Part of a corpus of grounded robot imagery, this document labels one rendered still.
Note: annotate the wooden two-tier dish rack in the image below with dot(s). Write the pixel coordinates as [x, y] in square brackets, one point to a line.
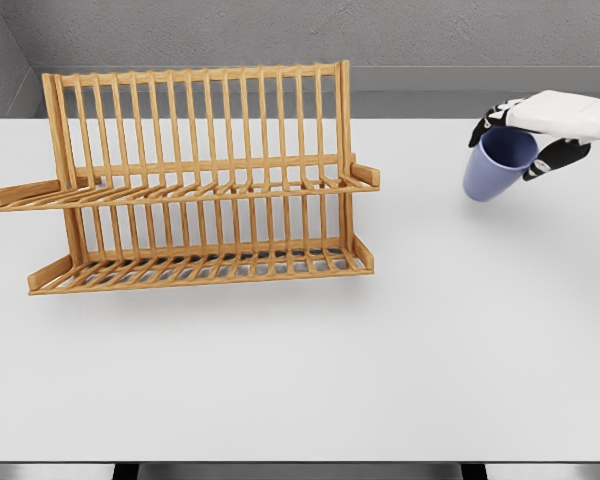
[200, 190]

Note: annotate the blue plastic cup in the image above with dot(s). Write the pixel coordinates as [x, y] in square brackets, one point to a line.
[495, 170]

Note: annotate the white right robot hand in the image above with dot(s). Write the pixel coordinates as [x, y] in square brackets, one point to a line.
[550, 116]

